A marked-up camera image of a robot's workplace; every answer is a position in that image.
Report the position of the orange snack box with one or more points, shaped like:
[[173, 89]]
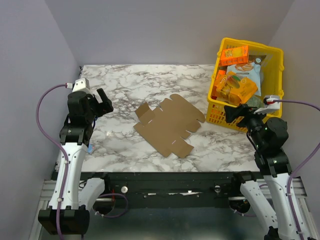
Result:
[[234, 56]]

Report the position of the orange mango snack bag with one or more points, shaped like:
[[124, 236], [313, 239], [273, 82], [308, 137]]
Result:
[[234, 89]]

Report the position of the small orange packet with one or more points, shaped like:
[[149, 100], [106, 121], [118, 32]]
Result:
[[219, 75]]

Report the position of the green textured pouch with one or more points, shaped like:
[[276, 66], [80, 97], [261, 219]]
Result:
[[255, 102]]

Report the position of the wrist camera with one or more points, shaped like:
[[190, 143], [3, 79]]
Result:
[[82, 85], [271, 104]]

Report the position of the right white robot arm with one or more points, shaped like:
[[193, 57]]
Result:
[[281, 218]]

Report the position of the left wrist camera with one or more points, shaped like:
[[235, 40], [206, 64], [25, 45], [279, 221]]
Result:
[[82, 85]]

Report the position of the yellow plastic basket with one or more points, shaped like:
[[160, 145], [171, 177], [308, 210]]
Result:
[[272, 68]]

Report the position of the brown cardboard box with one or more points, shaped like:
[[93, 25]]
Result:
[[168, 126]]

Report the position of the light blue snack bag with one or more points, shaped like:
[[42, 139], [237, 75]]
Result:
[[250, 70]]

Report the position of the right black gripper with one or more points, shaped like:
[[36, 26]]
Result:
[[243, 115]]

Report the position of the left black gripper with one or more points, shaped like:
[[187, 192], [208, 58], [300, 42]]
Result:
[[104, 107]]

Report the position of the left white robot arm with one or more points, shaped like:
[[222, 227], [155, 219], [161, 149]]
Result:
[[68, 211]]

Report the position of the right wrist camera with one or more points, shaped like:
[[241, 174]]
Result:
[[271, 104]]

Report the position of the small blue box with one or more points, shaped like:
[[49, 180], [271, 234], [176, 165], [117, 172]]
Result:
[[90, 148]]

